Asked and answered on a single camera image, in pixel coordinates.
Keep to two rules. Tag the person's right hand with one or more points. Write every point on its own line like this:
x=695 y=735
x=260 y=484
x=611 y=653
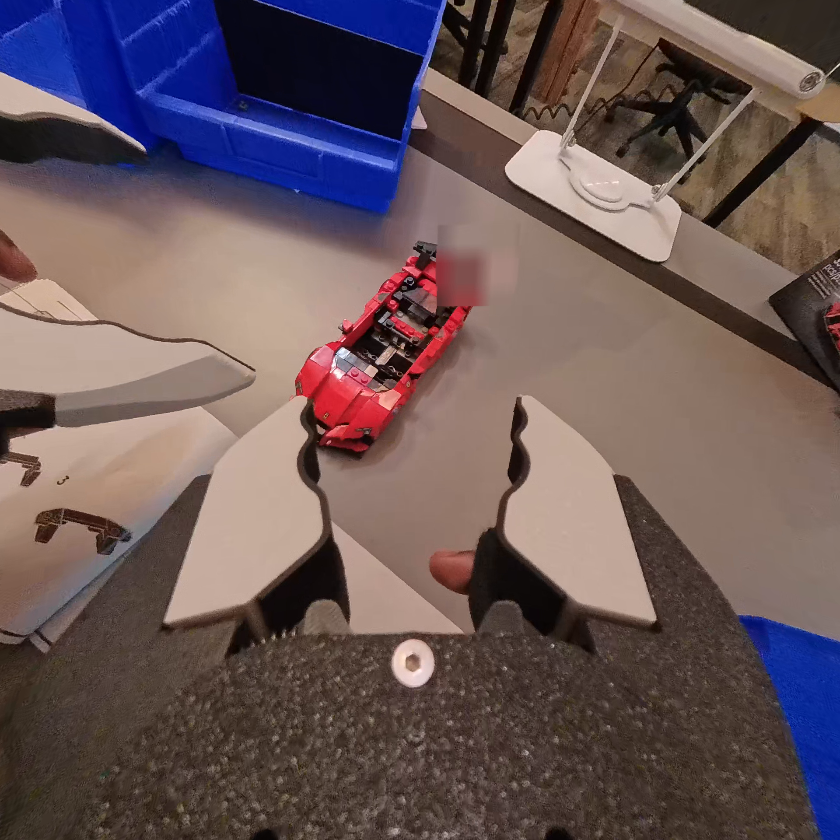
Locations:
x=451 y=571

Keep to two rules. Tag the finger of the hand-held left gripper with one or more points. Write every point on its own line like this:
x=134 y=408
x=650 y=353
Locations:
x=118 y=364
x=52 y=108

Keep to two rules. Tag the blue cloth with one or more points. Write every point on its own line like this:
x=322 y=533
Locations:
x=810 y=715

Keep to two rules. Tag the black printed box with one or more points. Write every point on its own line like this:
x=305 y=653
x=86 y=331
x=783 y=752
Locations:
x=807 y=315

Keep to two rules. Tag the blue plastic storage bin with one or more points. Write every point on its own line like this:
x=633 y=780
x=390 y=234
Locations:
x=282 y=151
x=72 y=46

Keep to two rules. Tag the red lego car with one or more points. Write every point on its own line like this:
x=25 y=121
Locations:
x=354 y=387

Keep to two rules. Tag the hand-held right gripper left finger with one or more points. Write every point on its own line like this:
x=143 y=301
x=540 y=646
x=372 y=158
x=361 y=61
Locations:
x=256 y=518

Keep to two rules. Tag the black metal table leg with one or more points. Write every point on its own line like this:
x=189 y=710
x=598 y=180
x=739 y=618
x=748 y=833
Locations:
x=761 y=172

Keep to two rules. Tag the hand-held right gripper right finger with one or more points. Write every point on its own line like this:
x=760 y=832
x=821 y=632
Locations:
x=571 y=525

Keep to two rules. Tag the black metal table frame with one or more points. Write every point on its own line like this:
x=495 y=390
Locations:
x=485 y=39

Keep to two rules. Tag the black office chair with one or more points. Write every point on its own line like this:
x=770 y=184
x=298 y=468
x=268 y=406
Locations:
x=689 y=72

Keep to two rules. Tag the wooden post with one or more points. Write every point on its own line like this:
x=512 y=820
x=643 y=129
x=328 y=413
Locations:
x=568 y=46

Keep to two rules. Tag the white desk lamp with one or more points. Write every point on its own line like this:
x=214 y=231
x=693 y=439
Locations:
x=590 y=190

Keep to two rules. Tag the white instruction booklet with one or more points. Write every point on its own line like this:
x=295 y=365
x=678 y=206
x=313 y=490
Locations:
x=138 y=472

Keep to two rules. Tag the person's left hand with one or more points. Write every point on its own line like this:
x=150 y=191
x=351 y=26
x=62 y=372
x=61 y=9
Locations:
x=14 y=259

